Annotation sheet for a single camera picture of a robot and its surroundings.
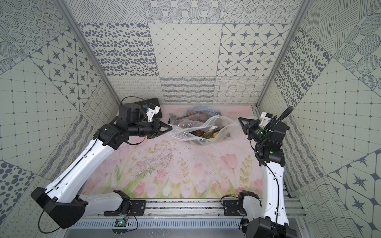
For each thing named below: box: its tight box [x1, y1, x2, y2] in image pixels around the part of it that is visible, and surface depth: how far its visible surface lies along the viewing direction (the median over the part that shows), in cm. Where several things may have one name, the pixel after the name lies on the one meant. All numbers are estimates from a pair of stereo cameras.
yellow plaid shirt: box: [202, 126, 226, 139], surface depth 83 cm
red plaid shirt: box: [175, 107, 222, 123], surface depth 110 cm
